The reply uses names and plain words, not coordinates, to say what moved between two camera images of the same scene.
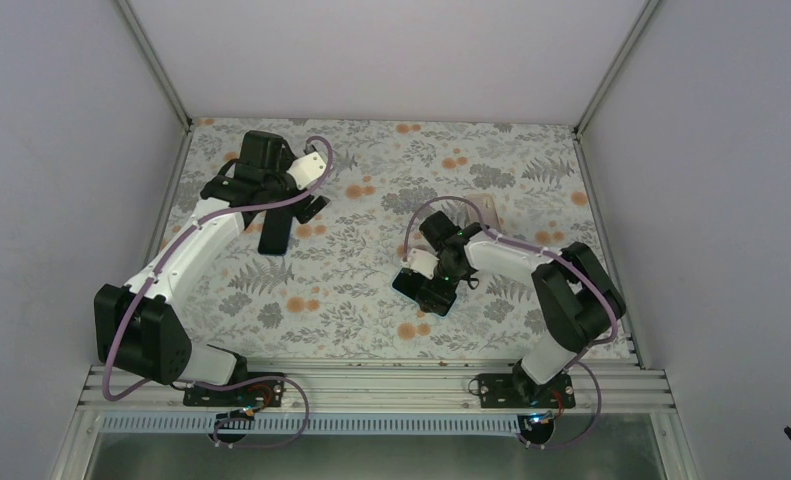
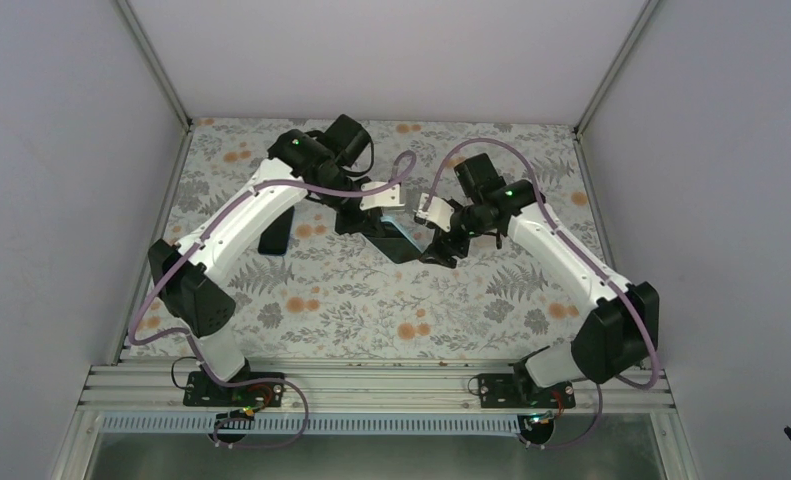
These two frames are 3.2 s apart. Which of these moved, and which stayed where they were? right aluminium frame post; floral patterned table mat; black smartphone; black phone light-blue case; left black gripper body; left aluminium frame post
Moved: left black gripper body; black phone light-blue case
Stayed: right aluminium frame post; left aluminium frame post; floral patterned table mat; black smartphone
